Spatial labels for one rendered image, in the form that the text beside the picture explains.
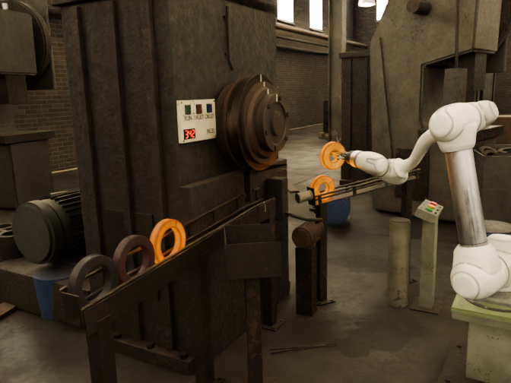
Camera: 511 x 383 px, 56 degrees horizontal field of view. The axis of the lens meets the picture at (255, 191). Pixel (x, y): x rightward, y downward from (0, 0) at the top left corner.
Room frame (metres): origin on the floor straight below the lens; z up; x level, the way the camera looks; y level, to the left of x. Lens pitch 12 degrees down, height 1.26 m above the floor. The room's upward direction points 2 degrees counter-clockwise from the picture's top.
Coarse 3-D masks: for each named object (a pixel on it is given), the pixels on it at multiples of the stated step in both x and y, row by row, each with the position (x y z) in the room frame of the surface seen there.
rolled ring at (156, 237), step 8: (160, 224) 1.74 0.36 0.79; (168, 224) 1.76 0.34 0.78; (176, 224) 1.80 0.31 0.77; (152, 232) 1.72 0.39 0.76; (160, 232) 1.72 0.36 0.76; (176, 232) 1.82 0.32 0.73; (184, 232) 1.84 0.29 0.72; (152, 240) 1.70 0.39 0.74; (160, 240) 1.71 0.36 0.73; (176, 240) 1.83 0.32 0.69; (184, 240) 1.83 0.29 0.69; (160, 248) 1.71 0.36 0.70; (176, 248) 1.81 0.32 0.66; (160, 256) 1.71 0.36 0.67; (160, 264) 1.71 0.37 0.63
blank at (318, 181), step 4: (316, 176) 2.73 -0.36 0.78; (320, 176) 2.71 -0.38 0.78; (324, 176) 2.72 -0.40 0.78; (328, 176) 2.74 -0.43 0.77; (316, 180) 2.70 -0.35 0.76; (320, 180) 2.71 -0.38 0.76; (324, 180) 2.72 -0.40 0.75; (328, 180) 2.74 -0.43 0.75; (332, 180) 2.75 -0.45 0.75; (312, 184) 2.71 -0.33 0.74; (316, 184) 2.70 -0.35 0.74; (320, 184) 2.71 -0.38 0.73; (328, 184) 2.74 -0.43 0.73; (332, 184) 2.75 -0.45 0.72; (316, 188) 2.70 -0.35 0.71; (328, 188) 2.74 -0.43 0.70; (332, 188) 2.75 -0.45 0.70; (316, 192) 2.70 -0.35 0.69; (324, 192) 2.75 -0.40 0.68; (324, 196) 2.72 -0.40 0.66; (324, 200) 2.72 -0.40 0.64
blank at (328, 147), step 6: (330, 144) 2.61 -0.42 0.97; (336, 144) 2.63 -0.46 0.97; (324, 150) 2.60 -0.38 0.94; (330, 150) 2.61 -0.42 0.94; (342, 150) 2.65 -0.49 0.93; (324, 156) 2.60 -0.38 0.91; (324, 162) 2.60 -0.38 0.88; (330, 162) 2.62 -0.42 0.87; (336, 162) 2.64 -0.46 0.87; (342, 162) 2.65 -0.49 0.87; (330, 168) 2.62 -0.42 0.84; (336, 168) 2.64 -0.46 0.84
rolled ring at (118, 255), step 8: (128, 240) 1.58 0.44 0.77; (136, 240) 1.61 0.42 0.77; (144, 240) 1.64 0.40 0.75; (120, 248) 1.55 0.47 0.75; (128, 248) 1.57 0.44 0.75; (144, 248) 1.66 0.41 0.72; (152, 248) 1.67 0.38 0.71; (120, 256) 1.54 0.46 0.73; (144, 256) 1.67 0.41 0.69; (152, 256) 1.67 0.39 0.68; (120, 264) 1.53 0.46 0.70; (144, 264) 1.66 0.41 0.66; (152, 264) 1.67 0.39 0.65; (120, 272) 1.53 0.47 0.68; (120, 280) 1.54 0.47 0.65
